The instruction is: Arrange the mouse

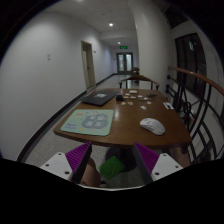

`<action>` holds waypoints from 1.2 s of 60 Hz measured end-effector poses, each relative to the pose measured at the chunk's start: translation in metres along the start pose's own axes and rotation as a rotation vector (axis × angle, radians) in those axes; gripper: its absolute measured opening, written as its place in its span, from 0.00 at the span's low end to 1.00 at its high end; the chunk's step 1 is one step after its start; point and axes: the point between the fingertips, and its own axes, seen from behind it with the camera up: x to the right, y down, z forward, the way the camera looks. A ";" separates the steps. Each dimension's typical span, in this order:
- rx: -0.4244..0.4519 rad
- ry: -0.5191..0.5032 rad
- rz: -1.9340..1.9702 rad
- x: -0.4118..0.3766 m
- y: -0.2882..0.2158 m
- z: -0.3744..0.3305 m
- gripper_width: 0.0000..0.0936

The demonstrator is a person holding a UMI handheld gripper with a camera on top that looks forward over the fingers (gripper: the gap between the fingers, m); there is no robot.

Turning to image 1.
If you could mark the wooden railing with metal bars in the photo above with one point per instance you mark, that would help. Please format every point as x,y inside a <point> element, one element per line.
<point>200,104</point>

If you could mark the dark window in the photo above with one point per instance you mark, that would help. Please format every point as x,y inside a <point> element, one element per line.
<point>191,57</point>

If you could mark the green exit sign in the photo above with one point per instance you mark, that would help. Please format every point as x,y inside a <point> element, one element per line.
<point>123,47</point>

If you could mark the green object under table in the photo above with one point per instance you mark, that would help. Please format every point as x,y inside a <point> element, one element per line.
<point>111,168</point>

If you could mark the green patterned mouse pad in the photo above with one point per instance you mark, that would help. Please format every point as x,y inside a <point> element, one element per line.
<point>89,122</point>

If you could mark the small white paper piece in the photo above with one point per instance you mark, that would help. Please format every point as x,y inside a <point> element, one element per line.
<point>143,107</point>

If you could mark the white computer mouse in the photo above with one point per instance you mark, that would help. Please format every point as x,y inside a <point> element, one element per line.
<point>153,125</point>

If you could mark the double glass door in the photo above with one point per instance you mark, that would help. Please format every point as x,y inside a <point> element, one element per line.
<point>124,62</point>

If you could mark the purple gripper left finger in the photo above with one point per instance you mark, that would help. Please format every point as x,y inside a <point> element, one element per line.
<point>71,165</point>

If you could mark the white card on table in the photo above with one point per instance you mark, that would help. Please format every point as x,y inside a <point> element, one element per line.
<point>168,105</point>

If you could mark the dark closed laptop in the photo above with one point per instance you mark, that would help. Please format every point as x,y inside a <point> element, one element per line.
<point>99,98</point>

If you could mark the wooden chair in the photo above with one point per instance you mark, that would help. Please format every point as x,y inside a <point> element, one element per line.
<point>139,78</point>

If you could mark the side doorway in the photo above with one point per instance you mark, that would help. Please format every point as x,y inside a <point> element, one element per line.
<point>88,64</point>

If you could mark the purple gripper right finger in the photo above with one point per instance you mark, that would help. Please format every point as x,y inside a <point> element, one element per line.
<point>153,166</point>

